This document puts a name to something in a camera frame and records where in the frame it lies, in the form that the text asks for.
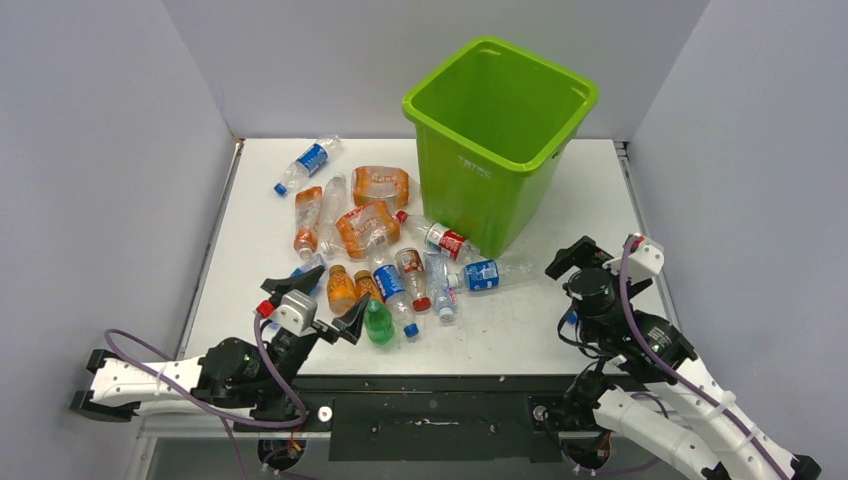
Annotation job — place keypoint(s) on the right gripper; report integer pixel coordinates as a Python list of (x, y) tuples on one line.
[(582, 249)]

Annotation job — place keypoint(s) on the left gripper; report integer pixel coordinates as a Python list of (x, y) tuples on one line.
[(349, 325)]

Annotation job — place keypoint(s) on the green bottle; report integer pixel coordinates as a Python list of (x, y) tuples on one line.
[(378, 323)]

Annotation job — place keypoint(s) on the pepsi bottle blue cap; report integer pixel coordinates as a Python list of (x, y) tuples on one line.
[(392, 289)]

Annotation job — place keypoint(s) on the crushed blue label bottle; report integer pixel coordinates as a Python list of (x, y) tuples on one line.
[(315, 261)]

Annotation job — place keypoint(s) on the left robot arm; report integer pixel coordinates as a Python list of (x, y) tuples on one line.
[(244, 381)]

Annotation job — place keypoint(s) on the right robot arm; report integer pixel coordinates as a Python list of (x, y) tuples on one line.
[(650, 385)]

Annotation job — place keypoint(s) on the red label bottle by bin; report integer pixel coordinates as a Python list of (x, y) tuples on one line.
[(440, 238)]

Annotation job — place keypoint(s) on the green plastic bin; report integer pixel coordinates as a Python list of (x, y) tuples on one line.
[(491, 123)]

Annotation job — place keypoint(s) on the orange juice bottle left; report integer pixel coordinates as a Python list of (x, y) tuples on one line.
[(341, 290)]

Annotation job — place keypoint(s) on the orange juice bottle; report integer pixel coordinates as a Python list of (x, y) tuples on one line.
[(341, 290), (364, 283)]

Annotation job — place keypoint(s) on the orange juice bottle right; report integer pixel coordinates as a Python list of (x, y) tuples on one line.
[(364, 283)]

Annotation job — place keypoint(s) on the orange crushed bottle middle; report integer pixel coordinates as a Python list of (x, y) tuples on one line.
[(372, 222)]

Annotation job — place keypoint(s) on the orange crushed bottle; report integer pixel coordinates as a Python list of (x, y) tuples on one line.
[(375, 183), (372, 222)]

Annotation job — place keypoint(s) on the brown label red cap bottle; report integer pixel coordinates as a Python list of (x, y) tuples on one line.
[(411, 268)]

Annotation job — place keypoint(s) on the small orange label bottle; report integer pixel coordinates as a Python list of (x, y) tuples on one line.
[(307, 209)]

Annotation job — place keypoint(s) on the clear bottle no label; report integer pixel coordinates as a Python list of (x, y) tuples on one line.
[(331, 209)]

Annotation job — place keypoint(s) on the orange crushed bottle top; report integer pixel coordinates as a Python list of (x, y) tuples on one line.
[(375, 183)]

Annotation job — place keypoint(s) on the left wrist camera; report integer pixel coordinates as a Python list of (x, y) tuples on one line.
[(294, 314)]

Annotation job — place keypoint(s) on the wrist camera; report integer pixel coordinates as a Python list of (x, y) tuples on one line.
[(645, 260), (294, 314)]

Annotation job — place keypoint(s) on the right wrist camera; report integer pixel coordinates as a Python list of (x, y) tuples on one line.
[(645, 260)]

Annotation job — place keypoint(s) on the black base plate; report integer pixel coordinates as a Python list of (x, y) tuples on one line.
[(442, 418)]

